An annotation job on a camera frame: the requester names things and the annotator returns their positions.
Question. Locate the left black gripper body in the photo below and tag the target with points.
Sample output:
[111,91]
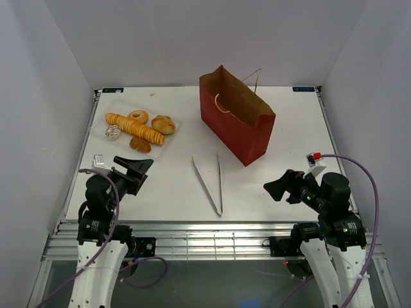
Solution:
[124,183]

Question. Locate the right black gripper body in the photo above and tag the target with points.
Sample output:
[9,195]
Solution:
[302,188]

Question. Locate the long ridged bread loaf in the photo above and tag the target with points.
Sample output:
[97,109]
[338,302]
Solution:
[134,128]

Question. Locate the ring donut bread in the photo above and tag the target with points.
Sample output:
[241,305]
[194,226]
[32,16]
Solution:
[139,116]

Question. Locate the twisted golden bread roll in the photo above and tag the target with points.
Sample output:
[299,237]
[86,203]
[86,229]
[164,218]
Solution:
[163,124]

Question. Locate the metal tongs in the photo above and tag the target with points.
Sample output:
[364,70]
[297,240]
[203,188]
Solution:
[210,180]

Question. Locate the red paper bag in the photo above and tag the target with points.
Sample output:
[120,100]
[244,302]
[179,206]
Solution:
[236,114]

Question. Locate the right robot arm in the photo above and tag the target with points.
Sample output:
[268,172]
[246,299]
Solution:
[335,246]

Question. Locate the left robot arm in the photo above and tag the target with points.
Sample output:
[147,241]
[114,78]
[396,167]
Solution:
[103,243]

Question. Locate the brown glazed bread piece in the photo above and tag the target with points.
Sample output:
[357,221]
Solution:
[140,144]

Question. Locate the white patterned round bread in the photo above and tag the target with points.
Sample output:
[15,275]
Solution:
[113,132]

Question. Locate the clear plastic tray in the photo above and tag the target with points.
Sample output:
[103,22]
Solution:
[124,106]

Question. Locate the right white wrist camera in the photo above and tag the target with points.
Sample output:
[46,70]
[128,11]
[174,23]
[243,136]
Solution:
[316,164]

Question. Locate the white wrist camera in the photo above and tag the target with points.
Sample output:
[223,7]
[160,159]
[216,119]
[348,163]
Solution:
[99,165]
[316,164]

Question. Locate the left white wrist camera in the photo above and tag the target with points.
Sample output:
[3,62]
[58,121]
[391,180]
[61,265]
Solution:
[99,165]

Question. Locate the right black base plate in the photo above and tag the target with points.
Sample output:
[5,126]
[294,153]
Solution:
[284,247]

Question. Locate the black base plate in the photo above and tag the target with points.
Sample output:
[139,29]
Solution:
[284,247]
[141,247]

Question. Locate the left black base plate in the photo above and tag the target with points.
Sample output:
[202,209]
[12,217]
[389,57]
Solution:
[141,247]

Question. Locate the aluminium frame rail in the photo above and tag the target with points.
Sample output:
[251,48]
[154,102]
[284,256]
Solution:
[185,242]

